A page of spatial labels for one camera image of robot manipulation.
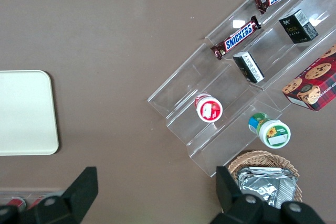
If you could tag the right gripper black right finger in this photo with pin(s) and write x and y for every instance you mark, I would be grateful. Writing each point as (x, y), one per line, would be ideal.
(233, 203)

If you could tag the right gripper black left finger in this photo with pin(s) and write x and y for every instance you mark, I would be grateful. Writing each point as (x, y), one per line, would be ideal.
(76, 197)

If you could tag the light wicker basket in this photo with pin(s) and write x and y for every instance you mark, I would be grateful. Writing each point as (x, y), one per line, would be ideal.
(262, 155)

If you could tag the cream plastic tray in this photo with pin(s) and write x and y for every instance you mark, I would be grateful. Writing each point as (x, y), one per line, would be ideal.
(26, 111)

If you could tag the silver foil packet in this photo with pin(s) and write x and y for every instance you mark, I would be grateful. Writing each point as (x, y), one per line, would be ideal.
(262, 184)

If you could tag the clear acrylic bottle rack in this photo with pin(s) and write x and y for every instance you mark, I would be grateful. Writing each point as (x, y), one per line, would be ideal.
(26, 193)

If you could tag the green lid sunflower jar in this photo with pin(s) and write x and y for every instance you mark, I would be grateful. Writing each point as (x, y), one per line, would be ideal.
(273, 132)

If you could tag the red lid white jar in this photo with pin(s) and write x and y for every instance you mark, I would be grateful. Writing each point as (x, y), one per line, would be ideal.
(209, 108)

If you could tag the clear acrylic tiered shelf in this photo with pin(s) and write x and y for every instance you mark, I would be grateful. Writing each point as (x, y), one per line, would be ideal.
(223, 82)

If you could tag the small black carton box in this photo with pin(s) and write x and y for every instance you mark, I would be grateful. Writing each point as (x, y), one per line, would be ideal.
(298, 26)
(248, 67)

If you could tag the red tartan cookie box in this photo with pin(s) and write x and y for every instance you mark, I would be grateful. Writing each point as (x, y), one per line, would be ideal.
(315, 82)

